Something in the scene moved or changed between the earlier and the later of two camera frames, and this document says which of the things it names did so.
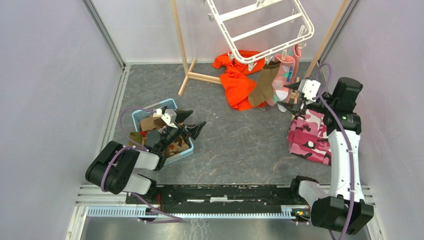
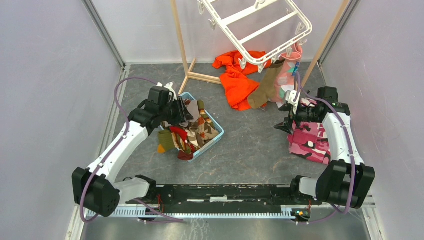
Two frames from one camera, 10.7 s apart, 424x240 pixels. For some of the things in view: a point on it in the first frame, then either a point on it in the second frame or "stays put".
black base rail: [213, 197] stays put
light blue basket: [169, 104] -> [221, 131]
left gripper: [193, 129] -> [183, 114]
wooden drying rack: [194, 76] stays put
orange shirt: [237, 64] stays put
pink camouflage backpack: [307, 137] stays put
